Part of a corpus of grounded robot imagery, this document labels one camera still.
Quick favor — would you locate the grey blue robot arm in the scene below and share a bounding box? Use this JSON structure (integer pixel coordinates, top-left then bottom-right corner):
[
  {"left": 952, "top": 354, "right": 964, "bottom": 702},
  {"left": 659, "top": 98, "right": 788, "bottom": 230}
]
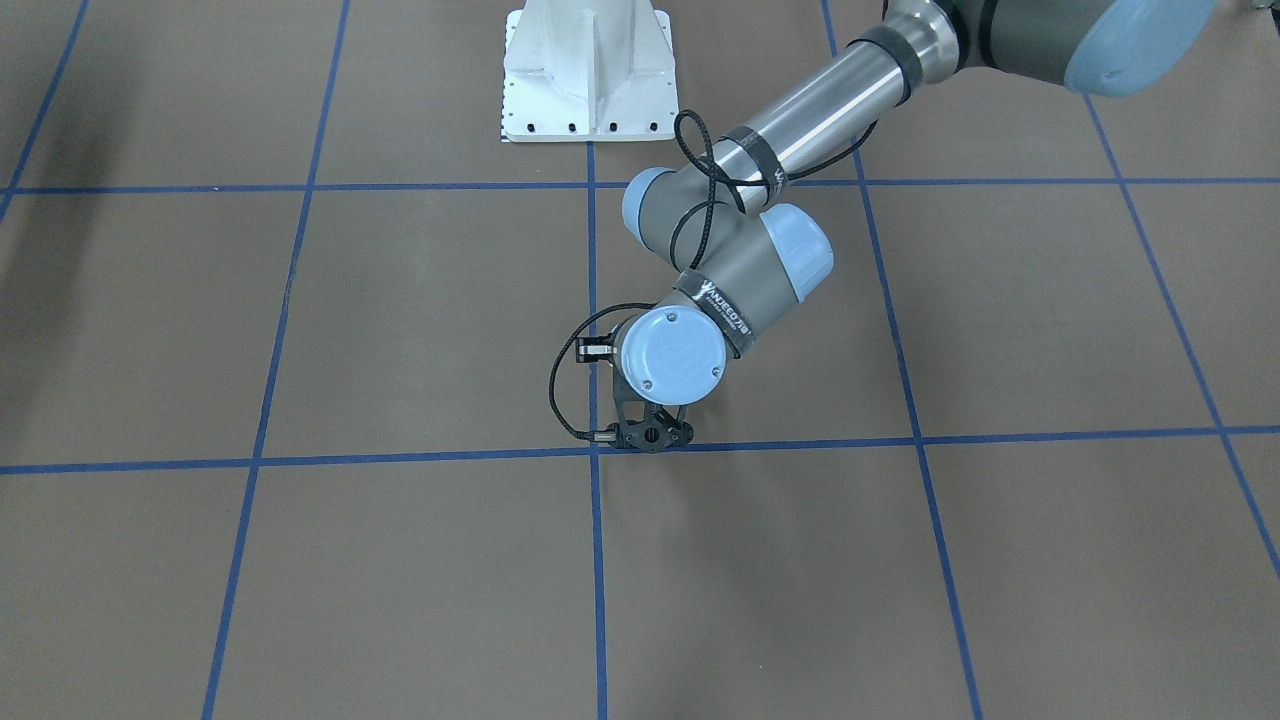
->
[{"left": 608, "top": 1, "right": 1213, "bottom": 407}]

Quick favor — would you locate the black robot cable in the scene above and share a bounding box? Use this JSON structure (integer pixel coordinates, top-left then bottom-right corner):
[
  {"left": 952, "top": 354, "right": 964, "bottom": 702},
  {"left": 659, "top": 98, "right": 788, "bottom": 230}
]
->
[{"left": 548, "top": 110, "right": 881, "bottom": 441}]

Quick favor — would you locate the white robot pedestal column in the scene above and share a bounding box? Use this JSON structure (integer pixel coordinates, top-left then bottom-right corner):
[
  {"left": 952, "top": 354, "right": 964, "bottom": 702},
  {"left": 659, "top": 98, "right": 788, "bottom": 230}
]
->
[{"left": 500, "top": 1, "right": 678, "bottom": 143}]

